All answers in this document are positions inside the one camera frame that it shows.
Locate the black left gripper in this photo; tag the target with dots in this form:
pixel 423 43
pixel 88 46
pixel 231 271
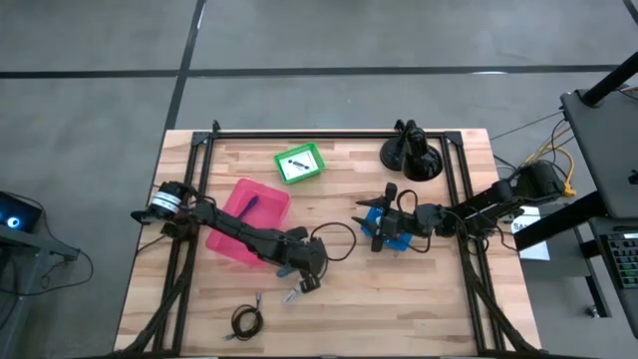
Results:
pixel 306 256

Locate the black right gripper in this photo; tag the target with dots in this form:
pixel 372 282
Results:
pixel 388 224

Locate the pink translucent plastic bin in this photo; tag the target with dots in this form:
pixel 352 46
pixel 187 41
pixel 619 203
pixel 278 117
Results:
pixel 269 204

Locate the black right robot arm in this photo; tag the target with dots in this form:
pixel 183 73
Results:
pixel 498 199

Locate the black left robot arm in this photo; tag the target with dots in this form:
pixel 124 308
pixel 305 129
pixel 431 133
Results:
pixel 239 232

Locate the blue plastic mesh basket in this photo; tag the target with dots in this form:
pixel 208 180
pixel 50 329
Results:
pixel 371 215

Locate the black desk lamp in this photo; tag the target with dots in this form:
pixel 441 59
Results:
pixel 421 162

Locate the green plastic mesh basket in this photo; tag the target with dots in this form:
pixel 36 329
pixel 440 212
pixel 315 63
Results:
pixel 295 151

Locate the white paper sheet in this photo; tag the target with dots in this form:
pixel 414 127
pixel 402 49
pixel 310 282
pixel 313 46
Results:
pixel 536 249

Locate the black desk support beam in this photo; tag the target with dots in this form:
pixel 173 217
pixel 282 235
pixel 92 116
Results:
pixel 558 224

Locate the grey side desk top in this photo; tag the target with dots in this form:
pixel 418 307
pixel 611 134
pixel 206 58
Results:
pixel 603 149

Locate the black keyboard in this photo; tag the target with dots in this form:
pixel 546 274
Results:
pixel 625 259

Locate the black slanted pole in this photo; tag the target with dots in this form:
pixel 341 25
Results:
pixel 610 80

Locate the grey side stand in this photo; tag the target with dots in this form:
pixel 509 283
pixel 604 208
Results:
pixel 30 242

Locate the black device with blue light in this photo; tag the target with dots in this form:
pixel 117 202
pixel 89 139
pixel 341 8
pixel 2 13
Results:
pixel 15 222

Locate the black aluminium table frame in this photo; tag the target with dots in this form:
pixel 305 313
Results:
pixel 324 134

